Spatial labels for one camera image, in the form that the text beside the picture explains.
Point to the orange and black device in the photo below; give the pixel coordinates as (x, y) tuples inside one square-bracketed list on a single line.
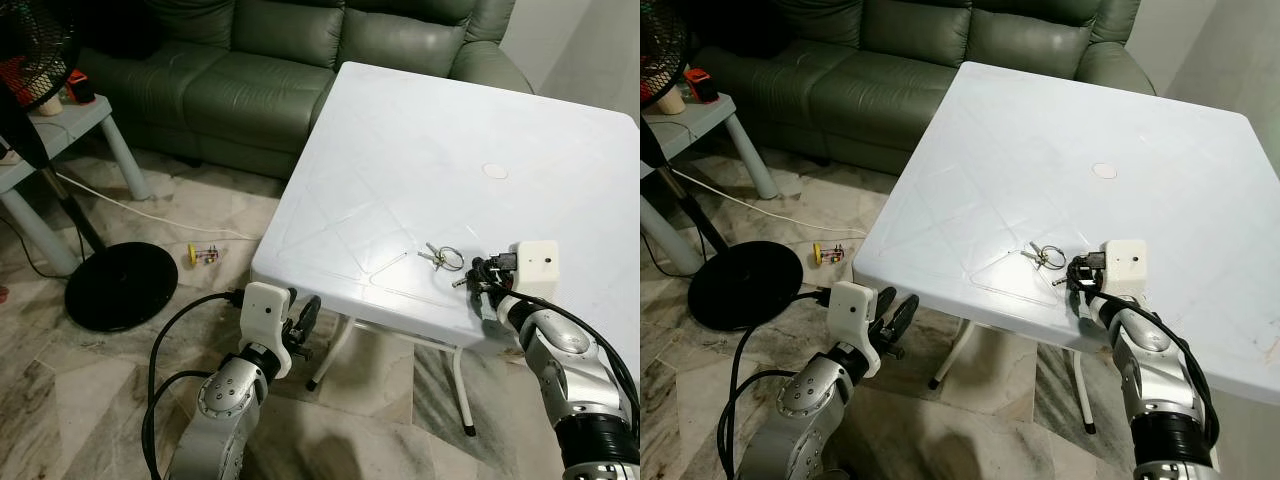
[(702, 86), (80, 88)]

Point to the black standing fan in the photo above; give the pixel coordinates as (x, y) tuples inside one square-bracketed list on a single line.
[(745, 285), (120, 288)]

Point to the green leather sofa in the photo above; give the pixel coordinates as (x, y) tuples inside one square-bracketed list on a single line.
[(260, 90), (860, 90)]

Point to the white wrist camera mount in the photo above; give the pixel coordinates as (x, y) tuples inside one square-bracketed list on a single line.
[(537, 268), (852, 315), (1126, 268), (264, 315)]

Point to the small yellow toy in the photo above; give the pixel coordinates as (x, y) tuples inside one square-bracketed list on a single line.
[(195, 255), (819, 254)]

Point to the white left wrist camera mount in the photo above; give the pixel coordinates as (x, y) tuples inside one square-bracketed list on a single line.
[(264, 315), (852, 315)]

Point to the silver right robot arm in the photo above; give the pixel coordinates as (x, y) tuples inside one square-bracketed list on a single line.
[(575, 365), (1150, 365)]

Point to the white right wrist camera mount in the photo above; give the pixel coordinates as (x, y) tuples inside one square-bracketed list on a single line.
[(1126, 268), (537, 268)]

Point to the tan paper cup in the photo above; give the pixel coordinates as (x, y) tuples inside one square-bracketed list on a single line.
[(52, 106), (672, 100)]

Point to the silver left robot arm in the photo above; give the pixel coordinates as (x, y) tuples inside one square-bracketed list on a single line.
[(225, 405), (808, 400)]

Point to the white plastic table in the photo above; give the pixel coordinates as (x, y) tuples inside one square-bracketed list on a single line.
[(440, 150), (1060, 150)]

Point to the grey side table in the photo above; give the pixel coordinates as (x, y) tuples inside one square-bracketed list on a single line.
[(705, 115), (85, 122)]

